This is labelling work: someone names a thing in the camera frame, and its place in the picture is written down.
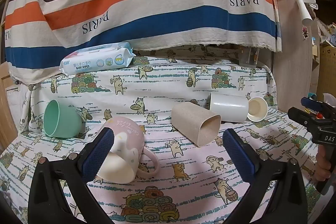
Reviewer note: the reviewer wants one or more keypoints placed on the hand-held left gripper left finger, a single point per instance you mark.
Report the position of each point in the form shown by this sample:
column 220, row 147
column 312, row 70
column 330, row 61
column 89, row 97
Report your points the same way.
column 96, row 154

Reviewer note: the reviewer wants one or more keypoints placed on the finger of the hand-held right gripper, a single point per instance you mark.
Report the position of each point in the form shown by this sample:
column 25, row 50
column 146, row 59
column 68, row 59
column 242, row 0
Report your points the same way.
column 300, row 116
column 309, row 103

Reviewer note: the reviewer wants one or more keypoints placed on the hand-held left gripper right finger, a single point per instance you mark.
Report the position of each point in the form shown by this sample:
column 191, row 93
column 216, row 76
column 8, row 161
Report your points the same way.
column 242, row 155

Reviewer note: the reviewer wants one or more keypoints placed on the pink mug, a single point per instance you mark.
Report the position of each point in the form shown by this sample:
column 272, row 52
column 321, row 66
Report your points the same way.
column 129, row 140

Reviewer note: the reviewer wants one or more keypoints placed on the cream paper cup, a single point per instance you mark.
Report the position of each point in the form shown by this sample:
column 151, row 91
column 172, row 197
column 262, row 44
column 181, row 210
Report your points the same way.
column 258, row 109

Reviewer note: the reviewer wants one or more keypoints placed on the green cup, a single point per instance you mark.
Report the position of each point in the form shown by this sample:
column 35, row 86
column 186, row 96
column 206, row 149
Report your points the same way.
column 68, row 119

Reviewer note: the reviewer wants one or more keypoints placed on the white cup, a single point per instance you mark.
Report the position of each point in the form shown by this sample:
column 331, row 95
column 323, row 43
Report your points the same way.
column 228, row 107

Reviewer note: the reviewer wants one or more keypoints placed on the beige speckled cup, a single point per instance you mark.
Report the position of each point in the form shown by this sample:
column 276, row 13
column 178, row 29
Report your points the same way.
column 189, row 119

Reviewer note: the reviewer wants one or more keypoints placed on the person's right hand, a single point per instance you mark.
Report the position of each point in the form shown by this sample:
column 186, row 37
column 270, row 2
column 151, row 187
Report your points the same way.
column 320, row 171

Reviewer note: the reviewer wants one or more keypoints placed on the wooden cabinet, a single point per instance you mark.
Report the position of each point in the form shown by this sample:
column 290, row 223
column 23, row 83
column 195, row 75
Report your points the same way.
column 291, row 56

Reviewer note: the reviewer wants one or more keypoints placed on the cartoon sticker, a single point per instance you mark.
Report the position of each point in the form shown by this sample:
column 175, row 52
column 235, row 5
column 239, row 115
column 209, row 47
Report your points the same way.
column 305, row 32

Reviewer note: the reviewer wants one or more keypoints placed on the clear plastic container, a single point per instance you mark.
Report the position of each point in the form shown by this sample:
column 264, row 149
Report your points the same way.
column 248, row 58

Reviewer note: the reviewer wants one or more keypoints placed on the white paper tube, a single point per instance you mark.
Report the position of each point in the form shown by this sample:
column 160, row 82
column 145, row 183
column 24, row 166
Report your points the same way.
column 304, row 12

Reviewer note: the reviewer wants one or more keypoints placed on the baby wipes pack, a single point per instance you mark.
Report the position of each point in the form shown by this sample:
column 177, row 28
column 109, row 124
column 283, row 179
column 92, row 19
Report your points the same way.
column 97, row 61

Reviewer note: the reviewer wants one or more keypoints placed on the cat print bed sheet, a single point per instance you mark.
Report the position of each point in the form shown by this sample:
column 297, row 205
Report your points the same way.
column 183, row 82

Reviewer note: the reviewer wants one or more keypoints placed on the striped cloth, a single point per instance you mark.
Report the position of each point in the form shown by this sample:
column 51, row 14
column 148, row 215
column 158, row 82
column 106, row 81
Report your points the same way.
column 157, row 3

